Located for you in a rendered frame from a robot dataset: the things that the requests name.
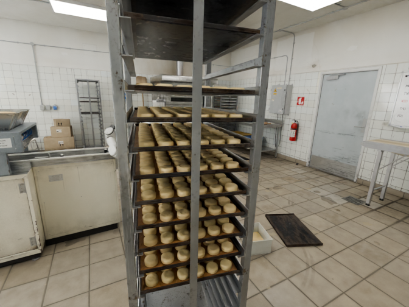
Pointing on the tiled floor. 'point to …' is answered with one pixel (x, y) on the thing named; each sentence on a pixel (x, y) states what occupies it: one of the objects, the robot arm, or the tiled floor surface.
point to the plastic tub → (260, 240)
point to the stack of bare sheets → (292, 230)
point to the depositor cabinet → (20, 218)
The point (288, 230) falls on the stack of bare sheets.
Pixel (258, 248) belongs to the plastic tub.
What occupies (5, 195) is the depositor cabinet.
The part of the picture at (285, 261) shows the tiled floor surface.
